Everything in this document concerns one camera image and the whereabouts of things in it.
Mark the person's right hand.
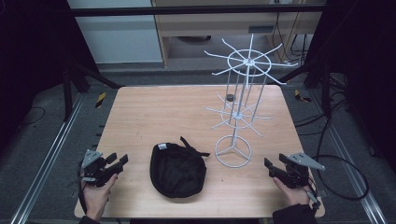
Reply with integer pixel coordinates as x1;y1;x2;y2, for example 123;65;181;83
272;176;312;207

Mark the thin black cable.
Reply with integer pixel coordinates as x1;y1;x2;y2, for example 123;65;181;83
17;105;47;129

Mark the black cap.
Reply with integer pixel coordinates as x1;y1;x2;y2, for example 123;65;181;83
149;135;211;200

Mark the black tripod stand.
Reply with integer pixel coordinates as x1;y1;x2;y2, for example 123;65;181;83
60;55;124;122
276;46;335;118

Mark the wooden cabinet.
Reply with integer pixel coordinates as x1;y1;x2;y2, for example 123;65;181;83
151;0;326;68

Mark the black cable loop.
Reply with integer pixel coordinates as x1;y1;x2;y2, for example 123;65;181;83
312;154;370;202

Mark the aluminium rail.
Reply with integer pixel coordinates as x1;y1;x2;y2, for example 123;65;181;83
8;92;86;224
306;90;390;224

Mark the black horizontal bar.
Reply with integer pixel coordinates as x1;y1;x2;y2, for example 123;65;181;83
69;3;328;18

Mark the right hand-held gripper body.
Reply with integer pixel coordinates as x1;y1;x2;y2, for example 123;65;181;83
272;151;326;189

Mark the white cabinet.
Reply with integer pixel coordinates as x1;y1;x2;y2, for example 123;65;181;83
66;0;164;64

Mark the person's left hand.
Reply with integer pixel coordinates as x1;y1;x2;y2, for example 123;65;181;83
80;173;119;222

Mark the yellow black striped tape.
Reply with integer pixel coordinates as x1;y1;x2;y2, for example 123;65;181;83
94;91;107;109
294;89;312;104

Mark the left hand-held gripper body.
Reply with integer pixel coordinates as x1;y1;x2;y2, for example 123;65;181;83
79;149;124;189

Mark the white wire display rack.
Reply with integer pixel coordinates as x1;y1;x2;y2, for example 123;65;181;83
204;33;299;169

